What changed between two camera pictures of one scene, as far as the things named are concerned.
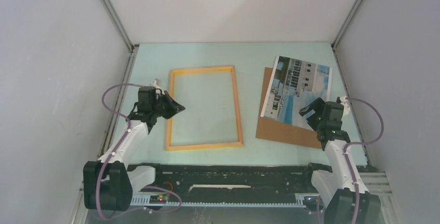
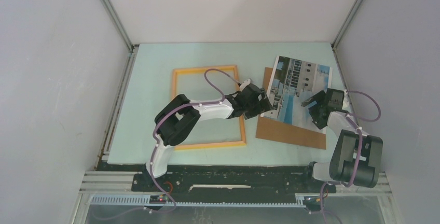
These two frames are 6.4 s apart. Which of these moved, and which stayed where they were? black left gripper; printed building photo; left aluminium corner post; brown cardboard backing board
Moved: black left gripper
Stayed: left aluminium corner post; printed building photo; brown cardboard backing board
